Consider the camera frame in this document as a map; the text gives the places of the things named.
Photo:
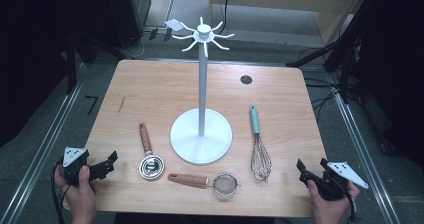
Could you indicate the dark cabinet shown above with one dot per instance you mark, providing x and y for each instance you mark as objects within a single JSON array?
[{"x": 128, "y": 14}]

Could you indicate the person's right hand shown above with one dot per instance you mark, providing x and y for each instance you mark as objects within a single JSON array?
[{"x": 328, "y": 210}]

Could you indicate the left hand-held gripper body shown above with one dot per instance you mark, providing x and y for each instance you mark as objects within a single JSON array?
[{"x": 74, "y": 160}]

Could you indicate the person's left hand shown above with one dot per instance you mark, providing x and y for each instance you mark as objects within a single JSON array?
[{"x": 80, "y": 197}]

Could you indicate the black round table grommet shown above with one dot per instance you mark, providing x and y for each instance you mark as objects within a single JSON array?
[{"x": 246, "y": 79}]

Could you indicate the white utensil rack stand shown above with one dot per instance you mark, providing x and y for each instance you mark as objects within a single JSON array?
[{"x": 201, "y": 137}]

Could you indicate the black metal stand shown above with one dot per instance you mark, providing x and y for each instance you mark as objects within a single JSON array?
[
  {"x": 336, "y": 40},
  {"x": 71, "y": 67}
]

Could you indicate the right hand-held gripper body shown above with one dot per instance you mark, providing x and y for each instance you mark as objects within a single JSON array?
[{"x": 346, "y": 175}]

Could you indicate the metal floor rail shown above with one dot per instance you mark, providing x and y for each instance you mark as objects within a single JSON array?
[
  {"x": 363, "y": 157},
  {"x": 40, "y": 157}
]

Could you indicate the white paper sheet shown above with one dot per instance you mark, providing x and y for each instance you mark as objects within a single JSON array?
[{"x": 174, "y": 24}]

